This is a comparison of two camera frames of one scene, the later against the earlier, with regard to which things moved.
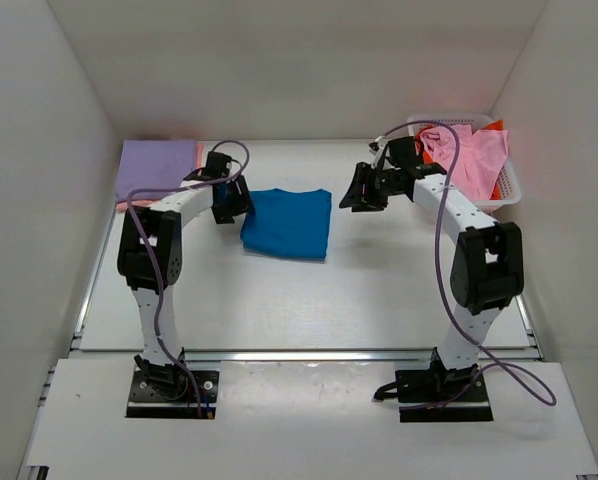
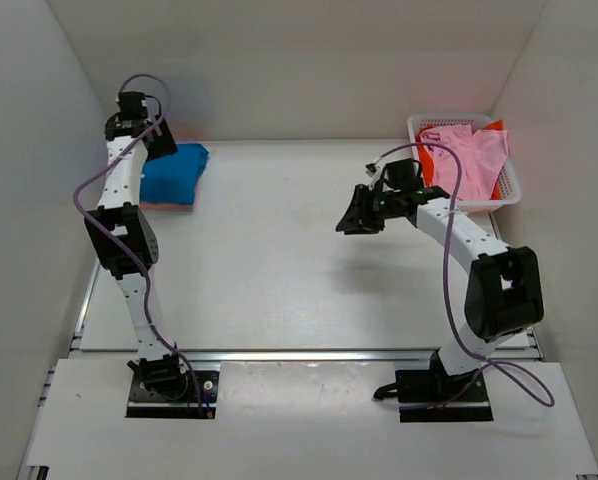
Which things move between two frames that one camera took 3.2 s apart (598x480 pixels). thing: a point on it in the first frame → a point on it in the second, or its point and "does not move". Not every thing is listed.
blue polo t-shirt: x=288 y=223 → x=172 y=178
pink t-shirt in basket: x=478 y=161 does not move
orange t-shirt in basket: x=495 y=126 does not move
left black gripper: x=244 y=203 → x=166 y=143
